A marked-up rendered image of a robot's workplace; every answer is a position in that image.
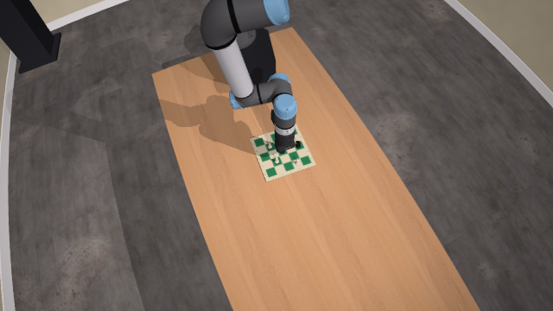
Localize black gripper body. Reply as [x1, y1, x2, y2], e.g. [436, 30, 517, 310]
[270, 109, 296, 152]

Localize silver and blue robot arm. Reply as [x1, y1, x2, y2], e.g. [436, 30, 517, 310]
[200, 0, 297, 130]

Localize green and white chessboard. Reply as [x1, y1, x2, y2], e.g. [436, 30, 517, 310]
[250, 124, 316, 182]

